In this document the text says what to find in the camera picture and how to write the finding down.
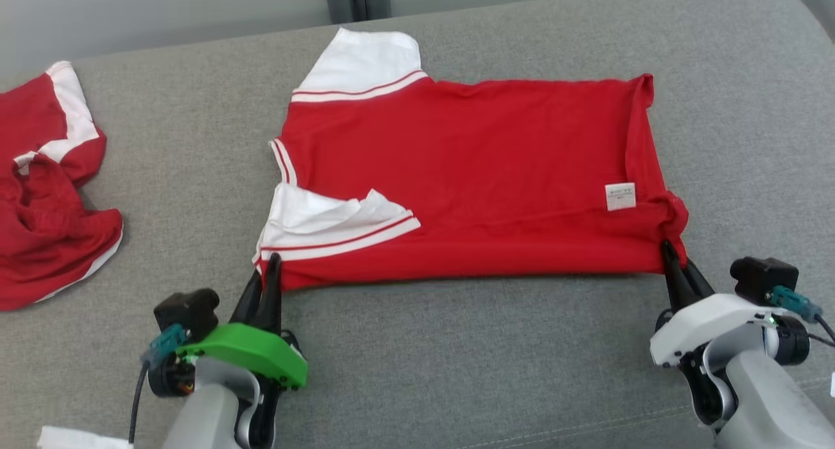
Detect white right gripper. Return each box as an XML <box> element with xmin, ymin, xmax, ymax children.
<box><xmin>650</xmin><ymin>241</ymin><xmax>794</xmax><ymax>369</ymax></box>

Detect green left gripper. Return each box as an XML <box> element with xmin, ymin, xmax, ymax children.
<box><xmin>176</xmin><ymin>253</ymin><xmax>309</xmax><ymax>392</ymax></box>

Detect red shorts white stripes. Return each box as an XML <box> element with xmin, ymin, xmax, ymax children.
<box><xmin>0</xmin><ymin>61</ymin><xmax>125</xmax><ymax>312</ymax></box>

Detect red T-shirt white sleeves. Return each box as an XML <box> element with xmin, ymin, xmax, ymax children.
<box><xmin>253</xmin><ymin>27</ymin><xmax>690</xmax><ymax>292</ymax></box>

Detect white tape strip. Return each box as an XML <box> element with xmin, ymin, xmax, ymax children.
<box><xmin>38</xmin><ymin>426</ymin><xmax>135</xmax><ymax>449</ymax></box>

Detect black cable teal connector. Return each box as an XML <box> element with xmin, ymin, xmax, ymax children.
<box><xmin>129</xmin><ymin>324</ymin><xmax>188</xmax><ymax>444</ymax></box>
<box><xmin>770</xmin><ymin>286</ymin><xmax>835</xmax><ymax>347</ymax></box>

